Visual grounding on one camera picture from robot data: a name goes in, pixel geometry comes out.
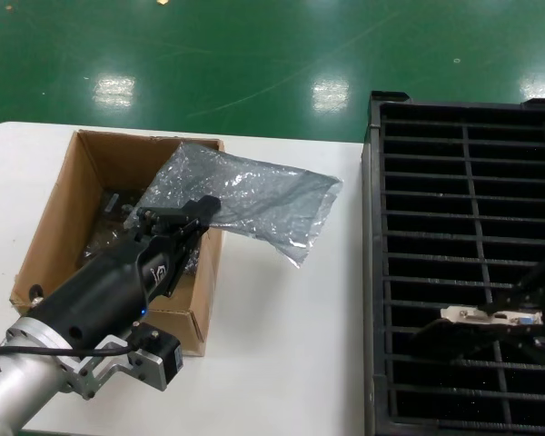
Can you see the silver left camera bracket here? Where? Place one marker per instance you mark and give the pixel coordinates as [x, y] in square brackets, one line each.
[104, 368]

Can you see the black slotted divider container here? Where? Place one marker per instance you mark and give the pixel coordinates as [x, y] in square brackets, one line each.
[436, 191]

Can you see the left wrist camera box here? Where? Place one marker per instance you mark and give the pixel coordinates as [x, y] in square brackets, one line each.
[163, 359]

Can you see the brown cardboard box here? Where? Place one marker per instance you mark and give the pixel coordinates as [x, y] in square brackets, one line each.
[118, 154]

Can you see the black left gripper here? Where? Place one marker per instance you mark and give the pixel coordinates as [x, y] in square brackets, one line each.
[100, 295]

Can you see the bagged graphics card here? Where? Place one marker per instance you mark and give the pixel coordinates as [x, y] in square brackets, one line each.
[113, 204]

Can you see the silver antistatic bag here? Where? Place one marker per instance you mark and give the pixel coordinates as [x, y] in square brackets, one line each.
[263, 195]

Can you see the graphics card with metal bracket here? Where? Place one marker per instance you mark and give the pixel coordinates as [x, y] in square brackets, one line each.
[472, 314]

